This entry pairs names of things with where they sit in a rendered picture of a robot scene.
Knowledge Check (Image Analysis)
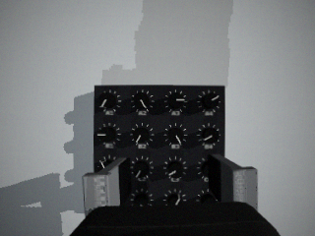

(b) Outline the black knob box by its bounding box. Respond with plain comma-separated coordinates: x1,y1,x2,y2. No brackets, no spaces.
94,85,225,206

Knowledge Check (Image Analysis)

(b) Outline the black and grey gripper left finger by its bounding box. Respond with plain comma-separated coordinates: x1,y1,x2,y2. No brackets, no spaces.
83,157,132,217

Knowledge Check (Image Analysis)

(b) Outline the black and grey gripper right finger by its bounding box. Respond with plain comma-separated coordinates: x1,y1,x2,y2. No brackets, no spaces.
208,154,258,211

